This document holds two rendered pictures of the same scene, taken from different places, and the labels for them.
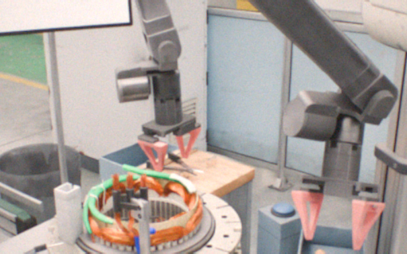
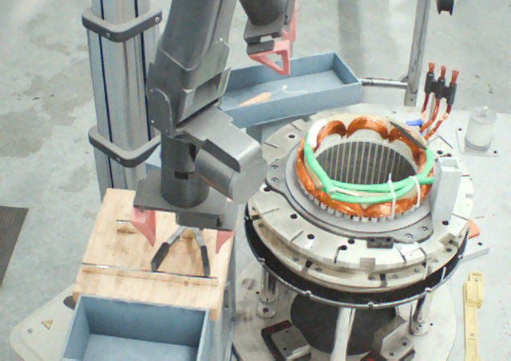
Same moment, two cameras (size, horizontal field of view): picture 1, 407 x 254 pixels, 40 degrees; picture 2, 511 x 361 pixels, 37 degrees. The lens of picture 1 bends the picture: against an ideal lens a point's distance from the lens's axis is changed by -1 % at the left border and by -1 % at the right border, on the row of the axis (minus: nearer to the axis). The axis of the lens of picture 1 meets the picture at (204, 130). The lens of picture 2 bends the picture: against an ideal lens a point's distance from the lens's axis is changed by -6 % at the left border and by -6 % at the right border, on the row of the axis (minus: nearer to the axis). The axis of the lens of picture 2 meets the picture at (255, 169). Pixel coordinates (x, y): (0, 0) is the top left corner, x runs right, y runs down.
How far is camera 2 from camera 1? 161 cm
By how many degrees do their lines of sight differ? 100
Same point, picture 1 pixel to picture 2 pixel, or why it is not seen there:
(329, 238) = not seen: hidden behind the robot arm
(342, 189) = (291, 5)
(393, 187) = (153, 42)
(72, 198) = (449, 164)
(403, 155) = (148, 9)
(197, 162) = (128, 249)
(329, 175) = (281, 9)
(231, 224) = (301, 126)
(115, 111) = not seen: outside the picture
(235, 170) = (127, 203)
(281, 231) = not seen: hidden behind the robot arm
